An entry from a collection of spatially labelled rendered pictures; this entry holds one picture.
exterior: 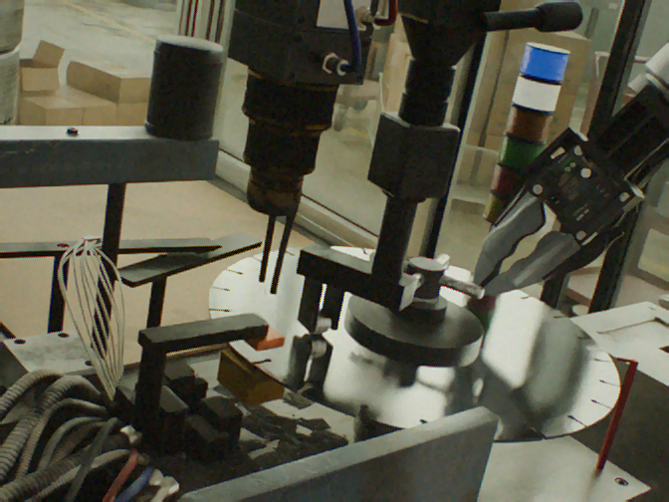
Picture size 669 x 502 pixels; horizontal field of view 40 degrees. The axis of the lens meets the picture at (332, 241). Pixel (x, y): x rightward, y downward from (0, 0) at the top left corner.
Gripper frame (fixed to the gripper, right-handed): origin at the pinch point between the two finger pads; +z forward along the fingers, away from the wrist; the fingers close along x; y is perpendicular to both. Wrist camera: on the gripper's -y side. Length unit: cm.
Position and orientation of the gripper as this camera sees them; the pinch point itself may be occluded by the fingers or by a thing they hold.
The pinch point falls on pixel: (489, 280)
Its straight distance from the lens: 78.7
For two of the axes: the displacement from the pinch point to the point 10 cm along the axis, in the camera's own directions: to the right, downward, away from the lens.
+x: 6.2, 7.4, -2.6
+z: -6.7, 6.7, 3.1
